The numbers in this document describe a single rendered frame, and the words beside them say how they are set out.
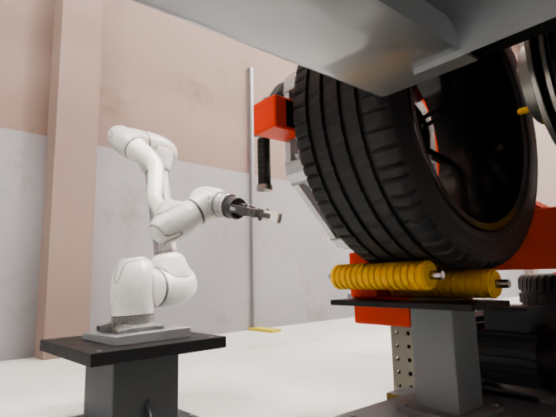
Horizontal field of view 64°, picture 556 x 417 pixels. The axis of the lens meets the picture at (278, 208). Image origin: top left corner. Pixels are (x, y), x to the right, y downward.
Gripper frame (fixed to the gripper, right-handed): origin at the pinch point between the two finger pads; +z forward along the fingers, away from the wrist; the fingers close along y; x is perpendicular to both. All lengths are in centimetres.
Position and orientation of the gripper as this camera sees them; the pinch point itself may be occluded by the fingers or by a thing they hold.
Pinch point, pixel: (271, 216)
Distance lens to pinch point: 135.4
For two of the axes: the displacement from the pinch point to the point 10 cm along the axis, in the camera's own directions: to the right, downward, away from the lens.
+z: 6.8, 1.5, -7.2
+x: -1.7, 9.8, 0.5
